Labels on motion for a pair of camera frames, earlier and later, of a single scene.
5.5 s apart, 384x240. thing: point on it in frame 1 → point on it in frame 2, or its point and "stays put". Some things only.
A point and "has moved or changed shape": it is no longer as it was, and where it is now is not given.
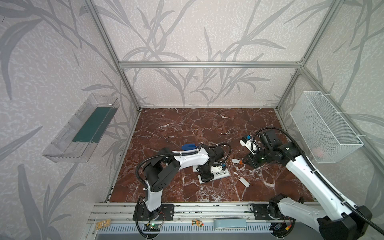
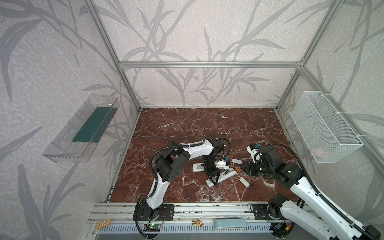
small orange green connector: (198, 223) stays put
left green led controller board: (152, 227) stays put
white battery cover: (244, 182) stays put
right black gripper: (253, 159) → (250, 165)
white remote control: (194, 168) stays put
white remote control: (217, 175) has moved or changed shape
